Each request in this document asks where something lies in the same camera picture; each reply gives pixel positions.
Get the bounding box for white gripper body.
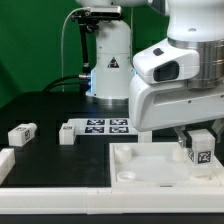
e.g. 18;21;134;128
129;76;224;132

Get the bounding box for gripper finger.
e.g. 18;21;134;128
174;126;187;148
212;118;224;134

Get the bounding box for white square tabletop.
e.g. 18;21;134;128
109;142;224;189

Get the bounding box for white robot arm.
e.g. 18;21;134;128
76;0;224;132

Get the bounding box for white U-shaped fence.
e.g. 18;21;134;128
0;149;224;214

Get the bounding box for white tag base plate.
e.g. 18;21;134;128
68;118;138;135

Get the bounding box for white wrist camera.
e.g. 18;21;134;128
133;39;200;85

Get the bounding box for black cables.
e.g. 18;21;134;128
41;74;92;94

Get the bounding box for black camera on stand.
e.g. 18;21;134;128
71;6;123;74

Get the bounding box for grey camera cable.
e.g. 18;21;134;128
60;6;91;93

